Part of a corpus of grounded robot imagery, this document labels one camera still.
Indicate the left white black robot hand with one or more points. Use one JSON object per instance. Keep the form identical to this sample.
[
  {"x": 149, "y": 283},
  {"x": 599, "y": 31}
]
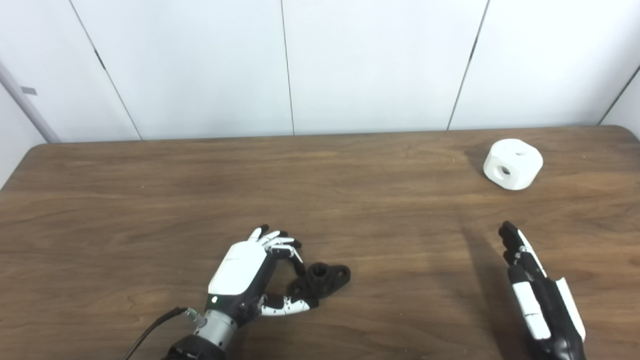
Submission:
[{"x": 240, "y": 270}]

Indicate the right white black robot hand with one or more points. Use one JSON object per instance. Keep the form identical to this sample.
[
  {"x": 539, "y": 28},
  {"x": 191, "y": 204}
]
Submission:
[{"x": 550, "y": 315}]

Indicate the black flanged holder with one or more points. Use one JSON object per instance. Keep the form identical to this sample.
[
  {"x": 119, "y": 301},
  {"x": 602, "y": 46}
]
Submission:
[{"x": 325, "y": 281}]

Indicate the round white piece with holes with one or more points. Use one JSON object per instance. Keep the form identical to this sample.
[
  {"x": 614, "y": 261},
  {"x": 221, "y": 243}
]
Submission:
[{"x": 522, "y": 167}]

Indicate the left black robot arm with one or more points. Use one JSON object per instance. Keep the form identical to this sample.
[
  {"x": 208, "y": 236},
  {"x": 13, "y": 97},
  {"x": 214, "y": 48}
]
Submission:
[{"x": 210, "y": 337}]

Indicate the grey wall trim strip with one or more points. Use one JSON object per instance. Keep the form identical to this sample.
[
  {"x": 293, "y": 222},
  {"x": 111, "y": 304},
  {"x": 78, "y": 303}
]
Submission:
[{"x": 27, "y": 102}]

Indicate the small grey wall tag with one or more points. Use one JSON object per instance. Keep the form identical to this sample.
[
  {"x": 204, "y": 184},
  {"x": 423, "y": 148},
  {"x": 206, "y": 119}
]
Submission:
[{"x": 28, "y": 91}]

